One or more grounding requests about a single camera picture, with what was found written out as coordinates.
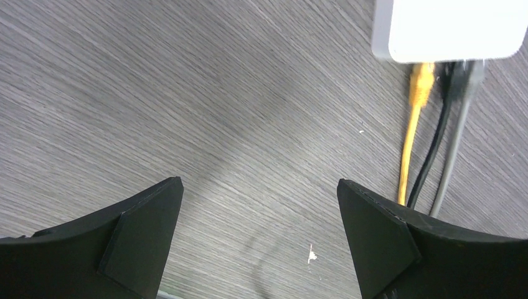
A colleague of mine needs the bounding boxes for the black cable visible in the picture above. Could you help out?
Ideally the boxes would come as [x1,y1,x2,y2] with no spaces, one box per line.
[406,62,459,210]

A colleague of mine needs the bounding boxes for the yellow cable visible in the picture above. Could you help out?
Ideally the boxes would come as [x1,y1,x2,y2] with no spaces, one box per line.
[397,62,436,206]

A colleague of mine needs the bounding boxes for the white small router box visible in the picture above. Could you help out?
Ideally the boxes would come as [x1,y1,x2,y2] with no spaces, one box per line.
[370,0,527,64]

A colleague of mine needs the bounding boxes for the grey thin cable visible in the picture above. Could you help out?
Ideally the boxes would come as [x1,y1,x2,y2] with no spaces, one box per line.
[428,59,486,219]

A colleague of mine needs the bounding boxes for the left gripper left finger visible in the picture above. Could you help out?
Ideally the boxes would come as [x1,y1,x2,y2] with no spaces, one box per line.
[1,177,184,298]

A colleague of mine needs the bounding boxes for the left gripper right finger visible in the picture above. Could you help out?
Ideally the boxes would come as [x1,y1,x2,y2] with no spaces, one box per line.
[337,179,527,298]

